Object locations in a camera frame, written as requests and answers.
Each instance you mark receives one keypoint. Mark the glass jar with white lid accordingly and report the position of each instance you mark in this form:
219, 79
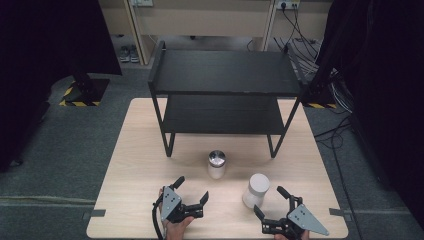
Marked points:
256, 191

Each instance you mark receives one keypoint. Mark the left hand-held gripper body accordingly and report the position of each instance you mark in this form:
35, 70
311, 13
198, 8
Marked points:
171, 203

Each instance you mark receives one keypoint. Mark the grey tape strip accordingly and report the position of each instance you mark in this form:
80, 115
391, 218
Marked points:
338, 212
95, 213

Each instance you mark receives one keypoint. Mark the glass jar with metal lid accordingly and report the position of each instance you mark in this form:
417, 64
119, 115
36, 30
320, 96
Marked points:
217, 163

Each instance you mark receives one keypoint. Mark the white power strip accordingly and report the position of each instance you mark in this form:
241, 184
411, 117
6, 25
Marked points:
288, 4
142, 2

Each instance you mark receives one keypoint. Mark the black stand base striped tape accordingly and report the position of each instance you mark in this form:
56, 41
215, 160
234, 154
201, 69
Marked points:
318, 95
87, 90

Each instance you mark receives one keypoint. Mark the grey shoe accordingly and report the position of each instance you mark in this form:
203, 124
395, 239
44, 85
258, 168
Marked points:
124, 54
134, 54

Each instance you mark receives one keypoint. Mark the black two-tier shelf rack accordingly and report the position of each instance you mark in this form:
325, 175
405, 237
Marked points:
226, 71

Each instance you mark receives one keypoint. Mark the dark curtain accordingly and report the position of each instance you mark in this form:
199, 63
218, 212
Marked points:
383, 83
40, 66

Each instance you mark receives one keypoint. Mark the person's right hand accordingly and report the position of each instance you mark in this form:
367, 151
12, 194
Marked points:
279, 237

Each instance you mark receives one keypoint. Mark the person's left hand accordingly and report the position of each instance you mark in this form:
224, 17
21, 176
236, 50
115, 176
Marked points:
176, 229

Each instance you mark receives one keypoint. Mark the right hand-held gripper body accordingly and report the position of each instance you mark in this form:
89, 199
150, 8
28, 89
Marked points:
306, 220

